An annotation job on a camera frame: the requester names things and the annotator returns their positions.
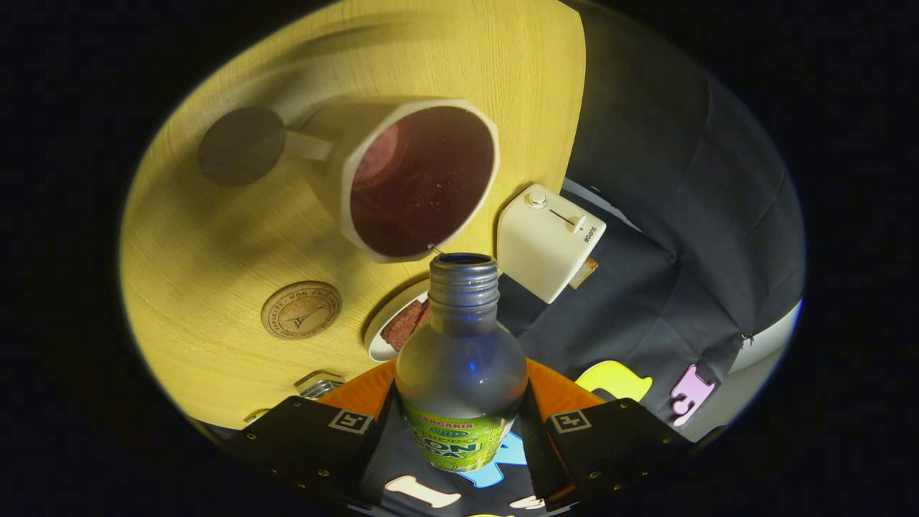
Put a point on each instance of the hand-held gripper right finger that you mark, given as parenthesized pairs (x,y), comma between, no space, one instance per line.
(535,459)

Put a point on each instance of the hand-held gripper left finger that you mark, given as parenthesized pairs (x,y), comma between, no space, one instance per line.
(370,459)

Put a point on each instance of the silver bottle green label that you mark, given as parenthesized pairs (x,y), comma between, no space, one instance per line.
(459,359)

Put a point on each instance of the round wooden coaster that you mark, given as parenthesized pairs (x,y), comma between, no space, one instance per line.
(301,310)

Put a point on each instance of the white oval plate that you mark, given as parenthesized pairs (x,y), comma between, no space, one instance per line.
(375,345)

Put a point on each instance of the brown meat slice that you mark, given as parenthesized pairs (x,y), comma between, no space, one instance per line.
(400,329)
(423,312)

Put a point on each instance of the toast slice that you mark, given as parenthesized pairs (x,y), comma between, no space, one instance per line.
(584,273)

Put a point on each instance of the white toaster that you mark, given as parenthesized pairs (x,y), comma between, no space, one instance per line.
(538,248)

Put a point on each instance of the wooden table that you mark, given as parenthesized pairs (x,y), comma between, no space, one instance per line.
(215,251)

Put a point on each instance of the black backdrop cloth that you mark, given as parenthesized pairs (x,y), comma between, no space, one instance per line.
(646,179)

